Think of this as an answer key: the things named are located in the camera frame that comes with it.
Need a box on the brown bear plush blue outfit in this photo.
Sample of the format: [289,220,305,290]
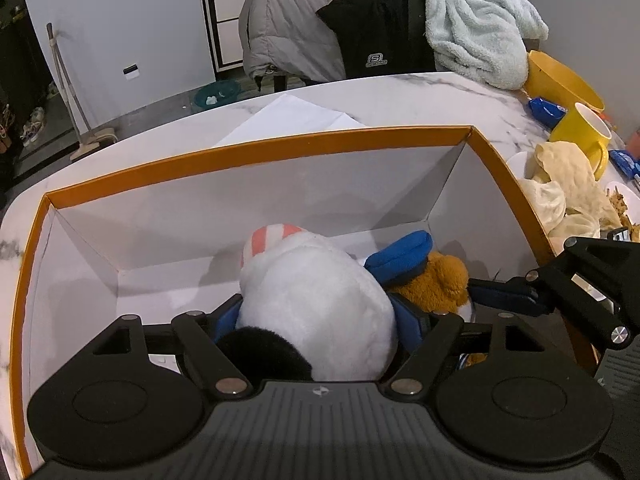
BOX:
[364,230,474,322]

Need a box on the white panda plush toy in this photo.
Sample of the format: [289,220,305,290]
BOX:
[216,223,396,384]

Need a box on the white bowl of buns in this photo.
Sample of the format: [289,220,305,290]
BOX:
[508,141,639,254]

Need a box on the orange cardboard storage box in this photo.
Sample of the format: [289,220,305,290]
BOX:
[8,126,553,478]

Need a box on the yellow mug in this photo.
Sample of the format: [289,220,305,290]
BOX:
[549,102,612,181]

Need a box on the blue snack packet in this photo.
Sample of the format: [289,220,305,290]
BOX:
[527,98,567,130]

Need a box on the yellow bowl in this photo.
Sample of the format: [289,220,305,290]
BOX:
[523,50,605,113]

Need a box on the white paper sheet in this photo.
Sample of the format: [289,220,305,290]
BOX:
[216,94,364,148]

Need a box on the light blue fleece blanket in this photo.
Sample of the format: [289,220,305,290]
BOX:
[424,0,549,90]

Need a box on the grey puffer jacket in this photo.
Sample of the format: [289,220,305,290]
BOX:
[239,0,346,84]

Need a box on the black jacket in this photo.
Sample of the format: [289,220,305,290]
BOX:
[317,0,435,79]

